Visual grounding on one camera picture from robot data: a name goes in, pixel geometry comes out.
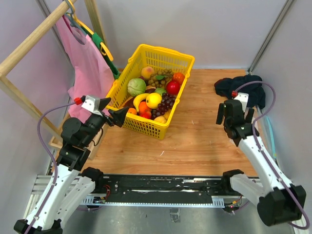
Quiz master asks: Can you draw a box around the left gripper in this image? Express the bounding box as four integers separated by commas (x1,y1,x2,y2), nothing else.
82,97,129,146

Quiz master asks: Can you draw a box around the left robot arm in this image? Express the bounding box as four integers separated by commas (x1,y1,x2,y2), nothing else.
14,95,129,234

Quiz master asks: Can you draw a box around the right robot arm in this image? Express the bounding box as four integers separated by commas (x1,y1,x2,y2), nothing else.
216,98,307,226

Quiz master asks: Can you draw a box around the banana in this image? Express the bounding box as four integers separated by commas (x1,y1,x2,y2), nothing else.
133,93,149,112

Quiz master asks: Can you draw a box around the dark navy cloth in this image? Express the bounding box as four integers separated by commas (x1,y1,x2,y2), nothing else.
214,75,266,109

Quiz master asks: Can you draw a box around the pink shirt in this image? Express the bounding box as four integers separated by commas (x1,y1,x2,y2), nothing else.
55,15,115,124

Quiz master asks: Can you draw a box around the green cabbage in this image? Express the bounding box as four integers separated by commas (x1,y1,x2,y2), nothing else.
127,78,146,97

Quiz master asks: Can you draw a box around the red orange fruit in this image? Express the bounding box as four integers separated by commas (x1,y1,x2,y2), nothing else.
139,111,152,119

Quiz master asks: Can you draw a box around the yellow plastic basket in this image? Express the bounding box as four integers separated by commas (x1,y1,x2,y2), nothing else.
107,44,195,140

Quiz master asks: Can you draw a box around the yellow peach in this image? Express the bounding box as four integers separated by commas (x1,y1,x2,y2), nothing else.
154,116,167,124

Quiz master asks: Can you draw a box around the green grapes bunch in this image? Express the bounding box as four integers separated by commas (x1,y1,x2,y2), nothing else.
146,69,174,88

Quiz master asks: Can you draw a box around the purple grapes bunch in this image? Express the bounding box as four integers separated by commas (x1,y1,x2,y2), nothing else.
152,93,176,119

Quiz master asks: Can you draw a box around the yellow hanger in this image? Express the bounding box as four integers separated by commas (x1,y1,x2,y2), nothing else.
65,0,114,61

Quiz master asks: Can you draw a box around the red apple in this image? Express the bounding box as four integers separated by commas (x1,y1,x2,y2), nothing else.
166,80,180,95

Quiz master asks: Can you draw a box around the orange persimmon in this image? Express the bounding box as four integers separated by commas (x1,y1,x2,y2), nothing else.
173,72,185,85

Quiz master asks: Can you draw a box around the green garment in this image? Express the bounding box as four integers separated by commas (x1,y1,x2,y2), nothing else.
81,24,120,80

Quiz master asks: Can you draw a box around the grey hanger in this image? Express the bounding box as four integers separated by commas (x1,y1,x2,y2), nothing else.
64,13,87,45

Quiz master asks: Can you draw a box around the wooden clothes rack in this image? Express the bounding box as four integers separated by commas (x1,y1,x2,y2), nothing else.
0,0,108,160

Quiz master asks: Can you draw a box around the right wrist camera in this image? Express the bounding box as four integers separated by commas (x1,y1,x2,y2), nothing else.
232,91,249,110

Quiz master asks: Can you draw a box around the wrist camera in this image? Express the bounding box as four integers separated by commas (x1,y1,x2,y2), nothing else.
232,91,249,110
81,95,102,116

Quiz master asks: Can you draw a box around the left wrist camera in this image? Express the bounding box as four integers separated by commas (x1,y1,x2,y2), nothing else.
81,95,102,116

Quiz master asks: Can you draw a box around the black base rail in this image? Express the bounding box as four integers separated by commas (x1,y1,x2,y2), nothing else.
82,174,240,208

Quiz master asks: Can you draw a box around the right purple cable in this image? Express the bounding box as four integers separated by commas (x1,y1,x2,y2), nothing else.
231,80,310,229

